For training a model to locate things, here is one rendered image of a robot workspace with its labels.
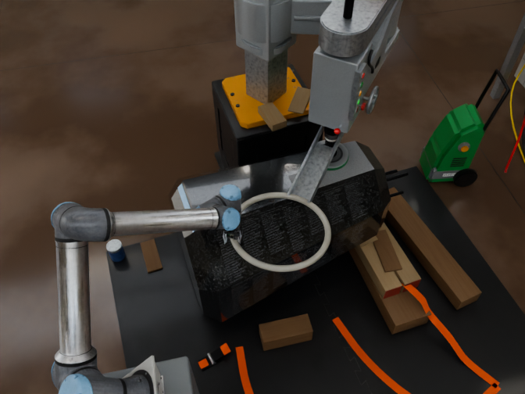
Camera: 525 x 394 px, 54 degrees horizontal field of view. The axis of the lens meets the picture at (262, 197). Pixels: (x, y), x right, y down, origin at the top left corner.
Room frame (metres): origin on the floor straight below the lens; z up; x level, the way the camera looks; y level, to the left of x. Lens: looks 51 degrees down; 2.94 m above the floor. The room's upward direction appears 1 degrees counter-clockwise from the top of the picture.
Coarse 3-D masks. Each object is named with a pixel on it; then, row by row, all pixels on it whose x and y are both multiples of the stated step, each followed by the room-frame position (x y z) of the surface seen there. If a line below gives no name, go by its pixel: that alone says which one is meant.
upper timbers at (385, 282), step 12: (384, 228) 1.94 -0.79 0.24; (360, 252) 1.78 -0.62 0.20; (372, 252) 1.76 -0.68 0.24; (396, 252) 1.75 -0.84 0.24; (372, 264) 1.67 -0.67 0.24; (408, 264) 1.66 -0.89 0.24; (372, 276) 1.62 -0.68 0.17; (384, 276) 1.58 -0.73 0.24; (396, 276) 1.58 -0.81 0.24; (408, 276) 1.58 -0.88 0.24; (384, 288) 1.50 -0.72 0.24; (396, 288) 1.50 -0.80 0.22
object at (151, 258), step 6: (150, 240) 2.01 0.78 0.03; (144, 246) 1.96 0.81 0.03; (150, 246) 1.96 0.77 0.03; (144, 252) 1.92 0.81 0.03; (150, 252) 1.92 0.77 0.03; (156, 252) 1.91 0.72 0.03; (144, 258) 1.87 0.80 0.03; (150, 258) 1.87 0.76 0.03; (156, 258) 1.86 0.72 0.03; (150, 264) 1.82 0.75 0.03; (156, 264) 1.82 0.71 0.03; (150, 270) 1.77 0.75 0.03
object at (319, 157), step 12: (312, 144) 1.91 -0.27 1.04; (336, 144) 1.90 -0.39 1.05; (312, 156) 1.87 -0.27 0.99; (324, 156) 1.87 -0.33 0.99; (300, 168) 1.78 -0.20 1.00; (312, 168) 1.81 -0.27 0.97; (324, 168) 1.77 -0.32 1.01; (300, 180) 1.75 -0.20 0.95; (312, 180) 1.74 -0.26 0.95; (288, 192) 1.65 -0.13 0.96; (300, 192) 1.68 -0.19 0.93; (312, 192) 1.64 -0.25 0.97
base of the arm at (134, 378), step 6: (120, 378) 0.68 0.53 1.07; (126, 378) 0.68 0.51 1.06; (132, 378) 0.68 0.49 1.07; (138, 378) 0.68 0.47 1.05; (144, 378) 0.68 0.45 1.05; (126, 384) 0.65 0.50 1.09; (132, 384) 0.65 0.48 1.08; (138, 384) 0.66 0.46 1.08; (144, 384) 0.66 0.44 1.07; (126, 390) 0.62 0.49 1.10; (132, 390) 0.63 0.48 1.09; (138, 390) 0.63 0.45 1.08; (144, 390) 0.63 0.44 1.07
